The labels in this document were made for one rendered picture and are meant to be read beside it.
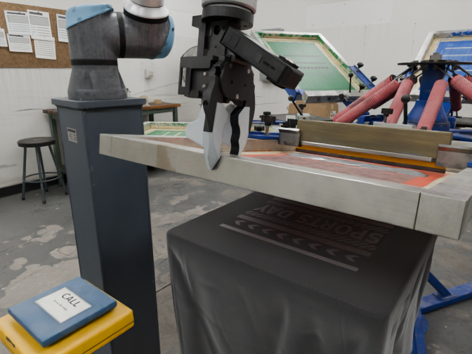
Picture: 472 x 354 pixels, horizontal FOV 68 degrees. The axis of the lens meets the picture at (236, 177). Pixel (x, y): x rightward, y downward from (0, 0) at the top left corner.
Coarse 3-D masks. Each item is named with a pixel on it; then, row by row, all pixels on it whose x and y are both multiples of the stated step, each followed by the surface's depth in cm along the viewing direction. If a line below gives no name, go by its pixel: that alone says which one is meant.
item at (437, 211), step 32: (128, 160) 61; (160, 160) 56; (192, 160) 52; (224, 160) 48; (256, 160) 47; (288, 192) 42; (320, 192) 40; (352, 192) 38; (384, 192) 36; (416, 192) 34; (448, 192) 35; (416, 224) 34; (448, 224) 32
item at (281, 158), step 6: (246, 156) 85; (252, 156) 87; (258, 156) 88; (264, 156) 90; (270, 156) 91; (276, 156) 93; (282, 156) 95; (288, 156) 96; (324, 156) 109; (282, 162) 79; (288, 162) 80; (294, 162) 82; (300, 162) 83; (306, 162) 84; (312, 162) 86; (318, 162) 87; (324, 162) 89; (330, 162) 90
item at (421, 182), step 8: (320, 168) 76; (328, 168) 77; (336, 168) 79; (344, 168) 80; (352, 168) 82; (360, 168) 84; (400, 168) 94; (368, 176) 69; (376, 176) 71; (384, 176) 72; (392, 176) 73; (400, 176) 75; (408, 176) 76; (416, 176) 78; (432, 176) 81; (440, 176) 83; (408, 184) 64; (416, 184) 65; (424, 184) 66
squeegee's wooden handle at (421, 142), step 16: (304, 128) 106; (320, 128) 102; (336, 128) 100; (352, 128) 97; (368, 128) 94; (384, 128) 92; (400, 128) 90; (336, 144) 100; (352, 144) 97; (368, 144) 95; (384, 144) 92; (400, 144) 90; (416, 144) 88; (432, 144) 85; (448, 144) 83; (432, 160) 86
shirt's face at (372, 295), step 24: (216, 216) 81; (192, 240) 69; (216, 240) 69; (240, 240) 69; (384, 240) 69; (408, 240) 69; (264, 264) 61; (288, 264) 61; (312, 264) 61; (384, 264) 61; (408, 264) 61; (312, 288) 54; (336, 288) 54; (360, 288) 54; (384, 288) 54
